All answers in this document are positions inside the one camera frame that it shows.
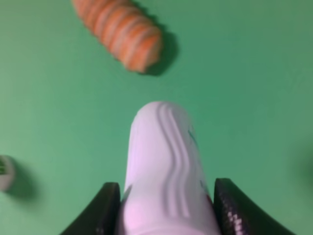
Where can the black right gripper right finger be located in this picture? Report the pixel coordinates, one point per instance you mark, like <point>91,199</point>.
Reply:
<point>237,214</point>

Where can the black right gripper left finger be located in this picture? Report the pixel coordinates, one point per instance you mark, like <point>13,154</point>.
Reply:
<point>100,216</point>

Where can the white bottle with brush top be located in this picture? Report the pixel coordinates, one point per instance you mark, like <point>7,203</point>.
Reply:
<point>165,188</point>

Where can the white capped plastic bottle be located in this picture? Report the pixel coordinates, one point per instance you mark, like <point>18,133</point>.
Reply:
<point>7,172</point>

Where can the green table cloth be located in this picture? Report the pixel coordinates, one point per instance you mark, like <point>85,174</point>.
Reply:
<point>242,69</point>

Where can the orange striped bread loaf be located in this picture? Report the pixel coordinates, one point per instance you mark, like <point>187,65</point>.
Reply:
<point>123,29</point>

